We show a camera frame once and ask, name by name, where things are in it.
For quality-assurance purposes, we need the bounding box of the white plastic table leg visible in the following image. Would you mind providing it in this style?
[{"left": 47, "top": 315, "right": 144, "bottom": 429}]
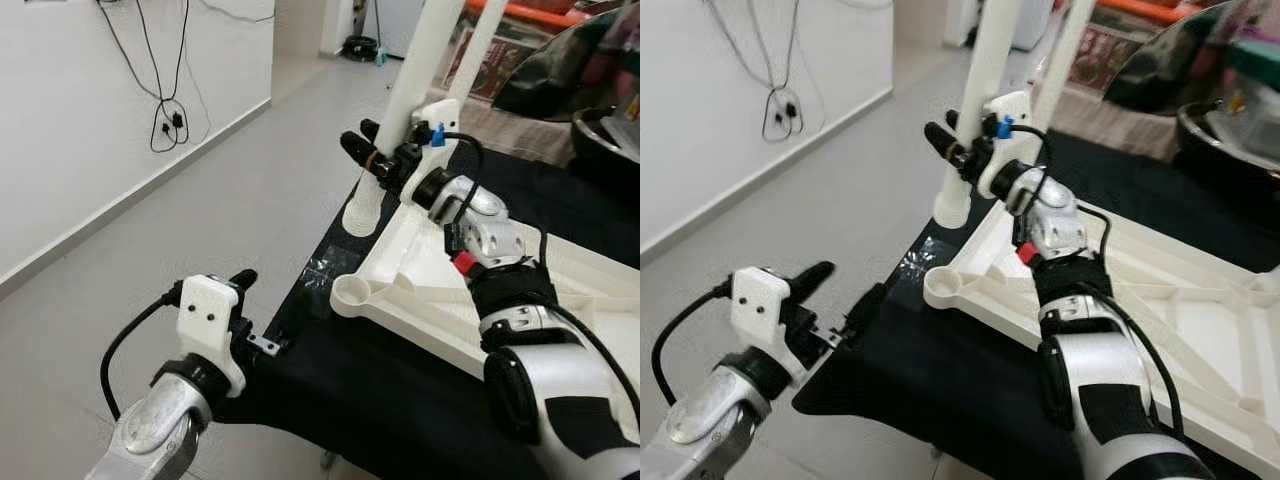
[
  {"left": 1030, "top": 0, "right": 1096, "bottom": 136},
  {"left": 932, "top": 0, "right": 1026, "bottom": 229},
  {"left": 342, "top": 0, "right": 468, "bottom": 238},
  {"left": 455, "top": 0, "right": 511, "bottom": 101}
]

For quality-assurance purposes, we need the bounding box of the white plastic children table top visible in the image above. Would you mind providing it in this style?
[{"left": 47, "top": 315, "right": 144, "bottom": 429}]
[
  {"left": 922, "top": 190, "right": 1280, "bottom": 480},
  {"left": 330, "top": 195, "right": 641, "bottom": 421}
]

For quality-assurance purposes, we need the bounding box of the clear tape cross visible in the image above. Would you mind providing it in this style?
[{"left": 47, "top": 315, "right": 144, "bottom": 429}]
[
  {"left": 900, "top": 245, "right": 946, "bottom": 286},
  {"left": 305, "top": 250, "right": 351, "bottom": 291}
]

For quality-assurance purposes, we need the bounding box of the mop with blue head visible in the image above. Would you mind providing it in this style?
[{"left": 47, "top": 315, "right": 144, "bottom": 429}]
[{"left": 370, "top": 0, "right": 389, "bottom": 67}]

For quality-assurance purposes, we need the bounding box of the white fridge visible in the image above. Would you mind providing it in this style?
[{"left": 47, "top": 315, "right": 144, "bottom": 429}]
[
  {"left": 1010, "top": 0, "right": 1056, "bottom": 51},
  {"left": 365, "top": 0, "right": 431, "bottom": 56}
]

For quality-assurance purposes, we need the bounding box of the beige cloth covered shelf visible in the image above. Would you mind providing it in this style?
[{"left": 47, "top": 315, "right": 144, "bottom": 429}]
[
  {"left": 1040, "top": 85, "right": 1186, "bottom": 161},
  {"left": 440, "top": 85, "right": 581, "bottom": 166}
]

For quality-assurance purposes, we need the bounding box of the red printed cardboard box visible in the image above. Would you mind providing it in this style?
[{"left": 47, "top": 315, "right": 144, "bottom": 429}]
[
  {"left": 445, "top": 25, "right": 546, "bottom": 101},
  {"left": 1065, "top": 20, "right": 1141, "bottom": 96}
]

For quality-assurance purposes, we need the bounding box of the black plastic bag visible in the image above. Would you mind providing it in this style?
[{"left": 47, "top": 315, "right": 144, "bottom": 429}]
[
  {"left": 1105, "top": 0, "right": 1261, "bottom": 116},
  {"left": 492, "top": 5, "right": 641, "bottom": 123}
]

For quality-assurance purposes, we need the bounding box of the orange bin lid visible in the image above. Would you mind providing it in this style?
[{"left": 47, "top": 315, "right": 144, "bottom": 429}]
[
  {"left": 500, "top": 0, "right": 591, "bottom": 29},
  {"left": 1095, "top": 0, "right": 1211, "bottom": 26}
]

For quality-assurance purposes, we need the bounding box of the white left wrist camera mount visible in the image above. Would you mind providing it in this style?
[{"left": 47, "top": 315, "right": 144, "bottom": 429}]
[
  {"left": 730, "top": 267, "right": 806, "bottom": 381},
  {"left": 178, "top": 274, "right": 251, "bottom": 396}
]

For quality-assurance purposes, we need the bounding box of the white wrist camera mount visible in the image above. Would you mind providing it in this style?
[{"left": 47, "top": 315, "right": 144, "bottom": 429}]
[
  {"left": 178, "top": 274, "right": 251, "bottom": 396},
  {"left": 978, "top": 90, "right": 1033, "bottom": 199},
  {"left": 730, "top": 267, "right": 806, "bottom": 381},
  {"left": 400, "top": 98, "right": 463, "bottom": 206}
]

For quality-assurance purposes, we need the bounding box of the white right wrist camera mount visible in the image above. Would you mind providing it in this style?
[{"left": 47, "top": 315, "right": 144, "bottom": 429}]
[
  {"left": 400, "top": 98, "right": 463, "bottom": 206},
  {"left": 978, "top": 90, "right": 1033, "bottom": 199}
]

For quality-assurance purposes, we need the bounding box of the black wall cable with charger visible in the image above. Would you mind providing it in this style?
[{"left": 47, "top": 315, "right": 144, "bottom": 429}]
[
  {"left": 705, "top": 0, "right": 806, "bottom": 143},
  {"left": 95, "top": 0, "right": 276, "bottom": 154}
]

